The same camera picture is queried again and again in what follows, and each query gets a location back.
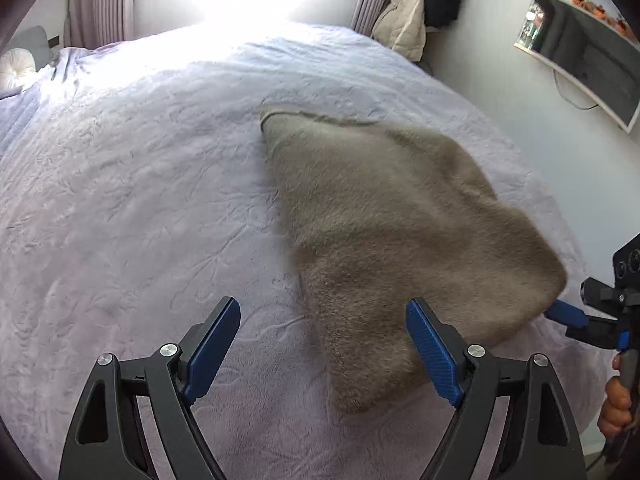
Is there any beige jacket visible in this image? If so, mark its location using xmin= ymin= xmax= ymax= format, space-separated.
xmin=371 ymin=0 xmax=427 ymax=62

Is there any grey headboard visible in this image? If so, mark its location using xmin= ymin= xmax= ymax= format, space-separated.
xmin=0 ymin=25 xmax=57 ymax=100

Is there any wall-mounted television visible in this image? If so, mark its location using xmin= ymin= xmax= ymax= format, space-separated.
xmin=514 ymin=0 xmax=640 ymax=134

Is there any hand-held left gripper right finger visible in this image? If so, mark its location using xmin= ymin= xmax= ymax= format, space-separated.
xmin=406 ymin=298 xmax=588 ymax=480

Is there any round white pillow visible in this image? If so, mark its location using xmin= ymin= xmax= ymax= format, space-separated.
xmin=0 ymin=48 xmax=37 ymax=93

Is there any person's right hand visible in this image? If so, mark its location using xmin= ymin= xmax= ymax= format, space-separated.
xmin=598 ymin=352 xmax=634 ymax=439

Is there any grey-brown fluffy towel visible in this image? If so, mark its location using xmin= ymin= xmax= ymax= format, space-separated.
xmin=260 ymin=109 xmax=569 ymax=415

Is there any bed with lilac cover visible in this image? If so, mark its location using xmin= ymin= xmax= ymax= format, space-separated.
xmin=0 ymin=20 xmax=603 ymax=480

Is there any orange garland decoration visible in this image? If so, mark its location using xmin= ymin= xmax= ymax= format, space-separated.
xmin=570 ymin=0 xmax=632 ymax=37

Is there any television cable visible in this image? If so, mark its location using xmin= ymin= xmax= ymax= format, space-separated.
xmin=552 ymin=67 xmax=599 ymax=110

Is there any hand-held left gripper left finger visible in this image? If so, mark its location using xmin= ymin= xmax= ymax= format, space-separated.
xmin=59 ymin=296 xmax=242 ymax=480

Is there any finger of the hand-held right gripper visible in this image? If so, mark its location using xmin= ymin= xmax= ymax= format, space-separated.
xmin=544 ymin=300 xmax=589 ymax=329

